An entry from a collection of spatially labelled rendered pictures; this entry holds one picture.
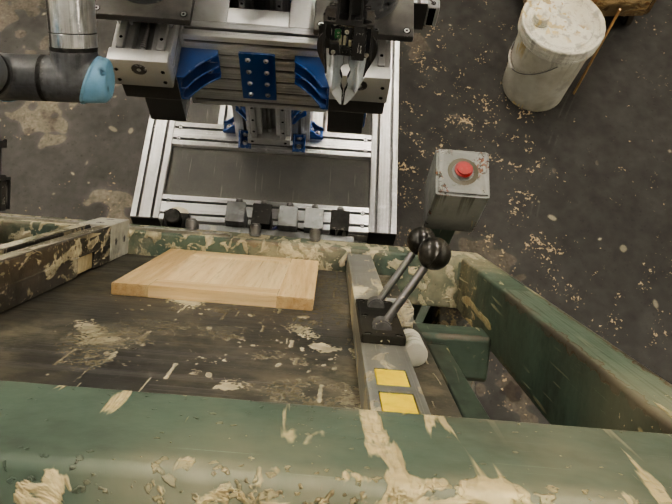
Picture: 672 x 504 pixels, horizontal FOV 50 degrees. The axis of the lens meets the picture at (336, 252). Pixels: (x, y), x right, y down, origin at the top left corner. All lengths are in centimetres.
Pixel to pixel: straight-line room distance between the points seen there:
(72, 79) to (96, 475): 97
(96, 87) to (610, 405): 90
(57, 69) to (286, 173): 127
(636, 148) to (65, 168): 213
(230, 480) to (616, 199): 259
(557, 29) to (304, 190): 106
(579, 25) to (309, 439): 250
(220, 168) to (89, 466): 212
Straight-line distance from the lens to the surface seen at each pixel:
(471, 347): 122
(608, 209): 282
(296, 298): 111
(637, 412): 70
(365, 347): 78
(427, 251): 81
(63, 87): 126
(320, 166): 242
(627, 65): 324
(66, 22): 125
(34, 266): 111
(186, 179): 242
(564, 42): 271
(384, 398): 63
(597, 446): 42
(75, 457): 35
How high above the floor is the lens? 227
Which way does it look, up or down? 65 degrees down
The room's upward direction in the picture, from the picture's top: 7 degrees clockwise
